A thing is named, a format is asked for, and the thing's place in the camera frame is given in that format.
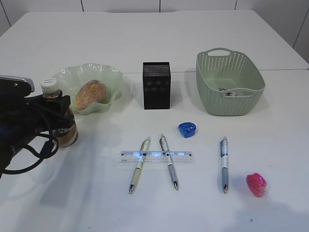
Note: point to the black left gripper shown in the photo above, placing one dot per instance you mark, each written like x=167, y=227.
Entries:
x=33, y=116

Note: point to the brown Nescafe coffee bottle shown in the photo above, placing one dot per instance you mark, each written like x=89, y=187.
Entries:
x=63, y=123

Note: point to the sugared bread roll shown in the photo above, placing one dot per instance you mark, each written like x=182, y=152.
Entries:
x=93, y=91

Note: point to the blue pencil sharpener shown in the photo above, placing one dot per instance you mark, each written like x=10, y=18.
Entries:
x=187, y=129

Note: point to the pink paper ball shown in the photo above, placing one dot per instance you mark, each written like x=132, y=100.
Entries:
x=227, y=92

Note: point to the pink pencil sharpener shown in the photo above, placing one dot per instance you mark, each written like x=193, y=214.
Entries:
x=256, y=184

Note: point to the green wavy glass plate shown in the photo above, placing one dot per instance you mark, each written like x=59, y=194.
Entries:
x=72, y=79

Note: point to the cream grip pen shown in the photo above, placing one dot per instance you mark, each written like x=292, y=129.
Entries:
x=137, y=172

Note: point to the black mesh pen holder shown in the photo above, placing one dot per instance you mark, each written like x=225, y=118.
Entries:
x=156, y=78

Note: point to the grey grip pen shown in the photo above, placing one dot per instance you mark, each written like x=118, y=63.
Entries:
x=171, y=168

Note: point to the blue grip pen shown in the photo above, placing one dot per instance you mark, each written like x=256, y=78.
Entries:
x=224, y=164

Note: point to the green woven plastic basket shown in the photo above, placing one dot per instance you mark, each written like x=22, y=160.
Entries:
x=221, y=67

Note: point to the clear plastic ruler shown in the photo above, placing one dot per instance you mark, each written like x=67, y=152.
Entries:
x=156, y=156

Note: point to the wrist camera on blue bracket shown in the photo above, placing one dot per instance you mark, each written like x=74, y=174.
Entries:
x=16, y=86

